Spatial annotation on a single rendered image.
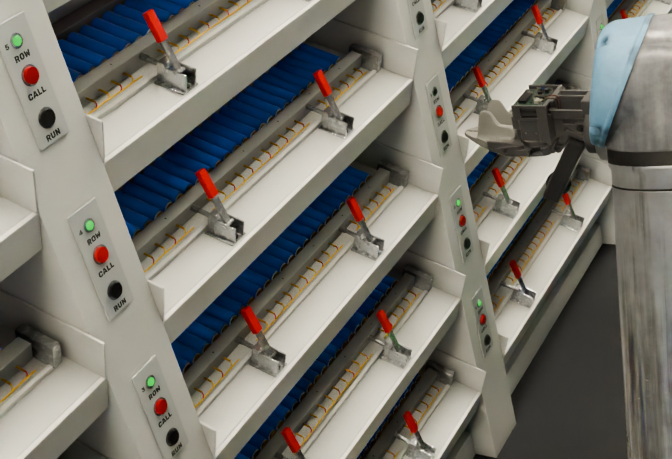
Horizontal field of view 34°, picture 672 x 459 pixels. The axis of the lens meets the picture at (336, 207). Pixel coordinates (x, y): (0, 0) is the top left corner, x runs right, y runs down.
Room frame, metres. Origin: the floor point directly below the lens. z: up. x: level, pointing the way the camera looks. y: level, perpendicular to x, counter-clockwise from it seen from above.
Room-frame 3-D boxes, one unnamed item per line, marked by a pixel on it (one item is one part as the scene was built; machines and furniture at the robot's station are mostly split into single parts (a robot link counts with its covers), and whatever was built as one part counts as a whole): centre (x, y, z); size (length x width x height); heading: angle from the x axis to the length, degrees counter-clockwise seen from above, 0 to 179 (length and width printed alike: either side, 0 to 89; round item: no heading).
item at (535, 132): (1.42, -0.34, 0.64); 0.12 x 0.08 x 0.09; 53
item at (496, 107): (1.50, -0.27, 0.64); 0.09 x 0.03 x 0.06; 53
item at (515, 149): (1.44, -0.28, 0.62); 0.09 x 0.05 x 0.02; 53
